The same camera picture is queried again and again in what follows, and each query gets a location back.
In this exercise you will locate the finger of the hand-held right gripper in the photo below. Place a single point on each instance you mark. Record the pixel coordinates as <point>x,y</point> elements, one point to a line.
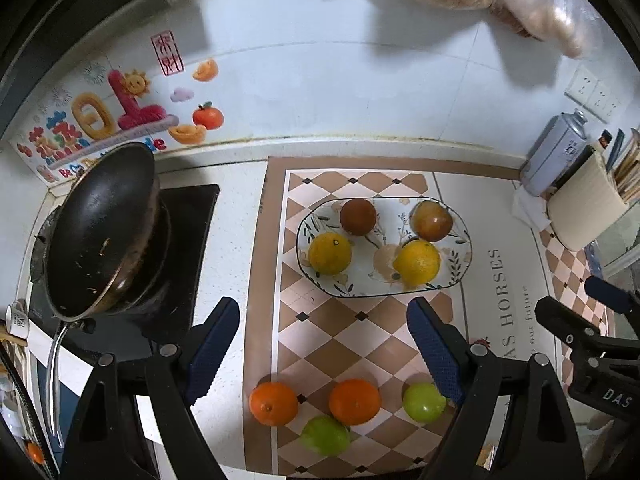
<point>567,321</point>
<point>611,294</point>

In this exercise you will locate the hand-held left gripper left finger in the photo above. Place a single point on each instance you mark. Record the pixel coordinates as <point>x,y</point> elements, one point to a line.
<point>215,350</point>

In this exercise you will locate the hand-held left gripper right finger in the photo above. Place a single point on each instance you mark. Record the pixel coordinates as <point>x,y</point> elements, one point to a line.
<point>434,355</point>

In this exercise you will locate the green round fruit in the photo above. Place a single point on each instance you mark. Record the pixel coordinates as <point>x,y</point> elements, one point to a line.
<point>422,402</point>
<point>325,435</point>

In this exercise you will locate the bright orange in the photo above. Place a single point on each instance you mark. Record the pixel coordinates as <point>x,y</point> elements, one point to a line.
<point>354,401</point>
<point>273,403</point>

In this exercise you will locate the oval floral glass plate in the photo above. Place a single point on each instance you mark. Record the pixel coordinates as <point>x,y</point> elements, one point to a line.
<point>350,280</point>

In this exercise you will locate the checkered table mat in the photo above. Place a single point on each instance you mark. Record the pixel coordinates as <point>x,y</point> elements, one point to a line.
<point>345,340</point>

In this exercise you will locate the beige utensil holder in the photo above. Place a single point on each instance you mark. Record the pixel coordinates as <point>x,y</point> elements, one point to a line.
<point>585,205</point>

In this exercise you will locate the yellow orange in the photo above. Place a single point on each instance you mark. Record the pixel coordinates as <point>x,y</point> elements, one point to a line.
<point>417,262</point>
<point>329,253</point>

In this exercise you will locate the black gas stove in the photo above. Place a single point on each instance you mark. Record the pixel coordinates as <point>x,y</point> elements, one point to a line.
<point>192,240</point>

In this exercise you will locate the white folded cloth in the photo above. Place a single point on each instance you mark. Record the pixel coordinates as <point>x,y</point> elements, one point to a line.
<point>530,207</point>

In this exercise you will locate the bundle of chopsticks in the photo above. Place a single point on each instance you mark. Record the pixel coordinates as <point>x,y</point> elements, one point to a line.
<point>629,170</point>

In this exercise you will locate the orange-brown round fruit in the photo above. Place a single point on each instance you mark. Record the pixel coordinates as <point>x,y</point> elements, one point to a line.
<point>431,220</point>

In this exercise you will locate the grey metal can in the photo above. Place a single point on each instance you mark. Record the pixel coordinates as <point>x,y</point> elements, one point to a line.
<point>550,155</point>

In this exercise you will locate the dark red round fruit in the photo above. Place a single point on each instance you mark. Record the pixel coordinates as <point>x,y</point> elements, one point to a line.
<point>358,216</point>

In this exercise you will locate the black wok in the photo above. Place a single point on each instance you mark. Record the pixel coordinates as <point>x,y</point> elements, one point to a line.
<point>97,230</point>

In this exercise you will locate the white cup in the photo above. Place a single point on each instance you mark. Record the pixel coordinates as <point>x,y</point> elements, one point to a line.
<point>16,319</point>

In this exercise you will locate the small orange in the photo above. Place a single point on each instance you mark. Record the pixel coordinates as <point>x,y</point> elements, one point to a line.
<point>35,453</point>

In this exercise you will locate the clear plastic bag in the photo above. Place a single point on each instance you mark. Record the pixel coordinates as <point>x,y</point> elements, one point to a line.
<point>525,0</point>

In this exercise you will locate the black range hood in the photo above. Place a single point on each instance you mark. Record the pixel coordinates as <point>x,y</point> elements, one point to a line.
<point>65,15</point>

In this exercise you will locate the white wall socket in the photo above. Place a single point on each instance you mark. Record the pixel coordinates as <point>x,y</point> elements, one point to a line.
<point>581,84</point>
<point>606,102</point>

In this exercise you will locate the tangerine wall sticker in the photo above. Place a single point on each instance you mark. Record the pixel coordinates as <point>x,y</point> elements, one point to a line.
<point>207,116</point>

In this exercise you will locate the colourful wall sticker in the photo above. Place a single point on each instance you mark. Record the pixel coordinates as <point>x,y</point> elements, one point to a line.
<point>100,115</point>

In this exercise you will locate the red seal wall sticker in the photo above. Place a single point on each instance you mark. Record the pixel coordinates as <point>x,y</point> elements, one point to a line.
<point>167,53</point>

